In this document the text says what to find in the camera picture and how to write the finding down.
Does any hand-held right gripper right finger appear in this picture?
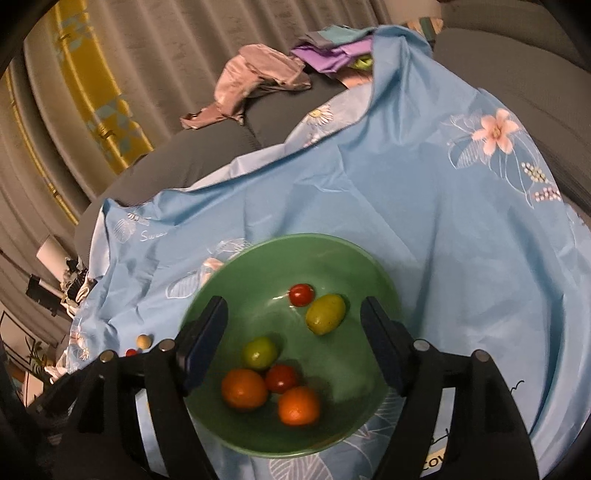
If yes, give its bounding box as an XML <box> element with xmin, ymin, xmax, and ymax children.
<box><xmin>360</xmin><ymin>296</ymin><xmax>542</xmax><ymax>480</ymax></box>

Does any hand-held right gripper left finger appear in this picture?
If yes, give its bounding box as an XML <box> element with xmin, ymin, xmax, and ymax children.
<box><xmin>44</xmin><ymin>295</ymin><xmax>229</xmax><ymax>480</ymax></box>

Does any green plastic bowl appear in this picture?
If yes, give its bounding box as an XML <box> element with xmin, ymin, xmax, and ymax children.
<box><xmin>179</xmin><ymin>233</ymin><xmax>403</xmax><ymax>459</ymax></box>

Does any large orange tangerine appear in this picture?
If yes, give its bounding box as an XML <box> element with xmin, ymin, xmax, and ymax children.
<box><xmin>221</xmin><ymin>368</ymin><xmax>269</xmax><ymax>411</ymax></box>

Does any large red tomato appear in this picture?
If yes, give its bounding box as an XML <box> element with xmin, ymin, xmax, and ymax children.
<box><xmin>264</xmin><ymin>364</ymin><xmax>300</xmax><ymax>394</ymax></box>

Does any small orange tangerine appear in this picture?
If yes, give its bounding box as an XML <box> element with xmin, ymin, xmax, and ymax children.
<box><xmin>277</xmin><ymin>386</ymin><xmax>321</xmax><ymax>426</ymax></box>

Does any pile of clutter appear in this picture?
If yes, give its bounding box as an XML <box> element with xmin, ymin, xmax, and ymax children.
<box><xmin>60</xmin><ymin>258</ymin><xmax>99</xmax><ymax>308</ymax></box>

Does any blue floral bed sheet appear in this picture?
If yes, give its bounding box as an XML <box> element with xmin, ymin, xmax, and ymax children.
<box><xmin>67</xmin><ymin>25</ymin><xmax>591</xmax><ymax>480</ymax></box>

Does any potted plant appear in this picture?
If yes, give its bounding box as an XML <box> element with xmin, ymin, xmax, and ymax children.
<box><xmin>25</xmin><ymin>339</ymin><xmax>56</xmax><ymax>384</ymax></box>

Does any upright vacuum cleaner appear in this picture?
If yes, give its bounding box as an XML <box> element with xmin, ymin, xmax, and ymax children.
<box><xmin>25</xmin><ymin>274</ymin><xmax>63</xmax><ymax>317</ymax></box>

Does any white lamp shade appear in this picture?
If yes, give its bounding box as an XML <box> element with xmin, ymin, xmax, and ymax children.
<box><xmin>36</xmin><ymin>234</ymin><xmax>68</xmax><ymax>281</ymax></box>

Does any grey sofa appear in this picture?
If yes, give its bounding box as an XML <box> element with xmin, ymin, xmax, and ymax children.
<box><xmin>74</xmin><ymin>18</ymin><xmax>591</xmax><ymax>259</ymax></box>

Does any pink cloth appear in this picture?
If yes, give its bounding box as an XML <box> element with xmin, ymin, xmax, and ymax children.
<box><xmin>180</xmin><ymin>44</ymin><xmax>312</xmax><ymax>130</ymax></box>

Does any purple cloth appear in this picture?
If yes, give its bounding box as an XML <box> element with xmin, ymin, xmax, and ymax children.
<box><xmin>292</xmin><ymin>38</ymin><xmax>374</xmax><ymax>75</ymax></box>

